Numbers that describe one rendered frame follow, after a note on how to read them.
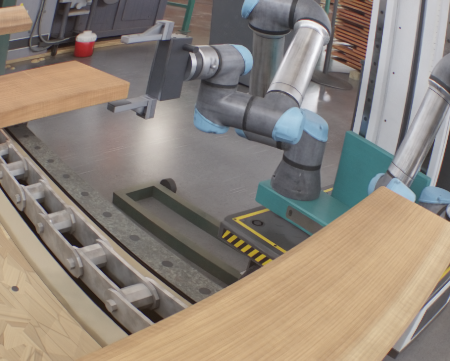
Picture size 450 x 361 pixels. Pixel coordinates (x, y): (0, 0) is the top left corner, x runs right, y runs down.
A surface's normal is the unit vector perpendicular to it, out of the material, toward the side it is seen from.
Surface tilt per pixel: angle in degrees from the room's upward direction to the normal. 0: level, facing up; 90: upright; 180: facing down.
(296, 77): 43
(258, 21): 110
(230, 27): 94
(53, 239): 90
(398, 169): 71
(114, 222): 0
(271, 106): 33
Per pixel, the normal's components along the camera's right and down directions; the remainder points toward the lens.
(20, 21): 0.43, -0.67
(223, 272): -0.66, 0.20
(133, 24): 0.71, 0.41
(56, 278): 0.18, -0.89
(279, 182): -0.70, -0.15
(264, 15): -0.37, 0.63
